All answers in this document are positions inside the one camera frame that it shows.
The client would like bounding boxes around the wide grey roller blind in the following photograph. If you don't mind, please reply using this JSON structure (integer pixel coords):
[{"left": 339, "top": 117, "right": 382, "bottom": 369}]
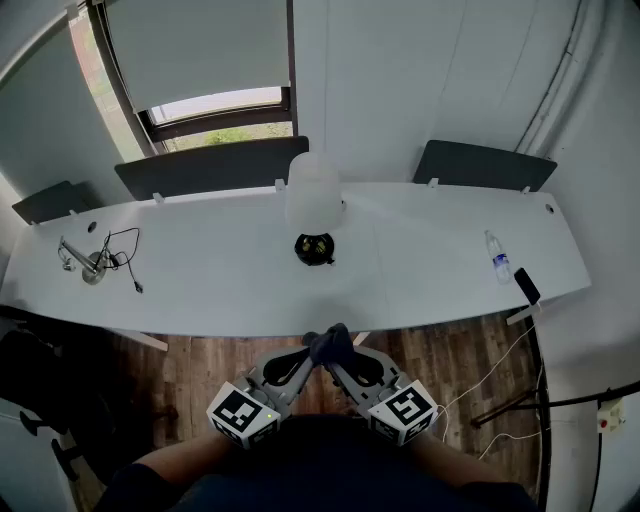
[{"left": 103, "top": 0, "right": 294, "bottom": 114}]

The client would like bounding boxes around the white charging cable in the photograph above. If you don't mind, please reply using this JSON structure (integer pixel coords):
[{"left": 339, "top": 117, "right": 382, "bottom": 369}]
[{"left": 436, "top": 304, "right": 545, "bottom": 462}]

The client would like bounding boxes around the thin black cable with plug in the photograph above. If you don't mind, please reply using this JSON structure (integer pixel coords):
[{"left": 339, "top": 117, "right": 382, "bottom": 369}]
[{"left": 98, "top": 226, "right": 146, "bottom": 296}]

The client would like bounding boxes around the metal stand with round base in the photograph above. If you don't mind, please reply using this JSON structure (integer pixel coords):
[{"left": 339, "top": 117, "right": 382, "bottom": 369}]
[{"left": 56, "top": 235, "right": 107, "bottom": 287}]

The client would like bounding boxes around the white box with red button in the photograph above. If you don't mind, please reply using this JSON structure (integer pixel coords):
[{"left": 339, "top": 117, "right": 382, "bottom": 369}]
[{"left": 596, "top": 398, "right": 627, "bottom": 434}]

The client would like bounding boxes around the thick black cable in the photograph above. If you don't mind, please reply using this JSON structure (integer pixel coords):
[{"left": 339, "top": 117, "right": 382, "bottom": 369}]
[{"left": 545, "top": 380, "right": 640, "bottom": 409}]

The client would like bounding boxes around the person's dark navy shirt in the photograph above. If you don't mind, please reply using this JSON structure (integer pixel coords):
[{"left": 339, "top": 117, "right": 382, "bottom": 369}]
[{"left": 93, "top": 412, "right": 542, "bottom": 512}]

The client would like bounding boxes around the dark blue wiping cloth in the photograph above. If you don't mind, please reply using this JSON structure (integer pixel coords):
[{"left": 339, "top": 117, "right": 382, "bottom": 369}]
[{"left": 302, "top": 322, "right": 359, "bottom": 370}]

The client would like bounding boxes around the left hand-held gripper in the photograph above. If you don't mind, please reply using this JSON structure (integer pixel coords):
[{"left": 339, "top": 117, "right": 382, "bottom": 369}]
[{"left": 206, "top": 345, "right": 318, "bottom": 450}]

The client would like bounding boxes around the clear plastic water bottle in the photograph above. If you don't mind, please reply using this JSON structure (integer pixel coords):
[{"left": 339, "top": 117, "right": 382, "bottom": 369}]
[{"left": 483, "top": 229, "right": 514, "bottom": 287}]

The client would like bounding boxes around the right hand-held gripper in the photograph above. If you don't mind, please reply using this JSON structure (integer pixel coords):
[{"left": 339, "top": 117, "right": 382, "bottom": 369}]
[{"left": 324, "top": 345, "right": 441, "bottom": 448}]

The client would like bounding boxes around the black office chair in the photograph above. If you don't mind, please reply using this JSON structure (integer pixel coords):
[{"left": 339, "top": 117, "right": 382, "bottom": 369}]
[{"left": 0, "top": 303, "right": 152, "bottom": 485}]

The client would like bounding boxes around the narrow grey roller blind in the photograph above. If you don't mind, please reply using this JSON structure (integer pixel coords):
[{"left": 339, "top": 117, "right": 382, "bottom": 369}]
[{"left": 0, "top": 22, "right": 147, "bottom": 202}]

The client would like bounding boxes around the person's left forearm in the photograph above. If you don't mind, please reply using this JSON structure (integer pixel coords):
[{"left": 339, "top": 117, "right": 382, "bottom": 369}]
[{"left": 133, "top": 428, "right": 244, "bottom": 490}]

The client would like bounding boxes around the dark framed window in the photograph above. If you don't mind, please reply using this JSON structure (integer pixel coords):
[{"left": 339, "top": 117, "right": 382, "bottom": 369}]
[{"left": 67, "top": 0, "right": 302, "bottom": 156}]

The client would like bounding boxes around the black smartphone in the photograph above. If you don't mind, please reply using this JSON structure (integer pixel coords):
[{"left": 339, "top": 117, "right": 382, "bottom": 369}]
[{"left": 512, "top": 266, "right": 543, "bottom": 307}]

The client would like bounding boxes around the person's right forearm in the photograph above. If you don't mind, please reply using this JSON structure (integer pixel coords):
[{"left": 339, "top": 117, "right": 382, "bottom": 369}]
[{"left": 408, "top": 424, "right": 507, "bottom": 490}]

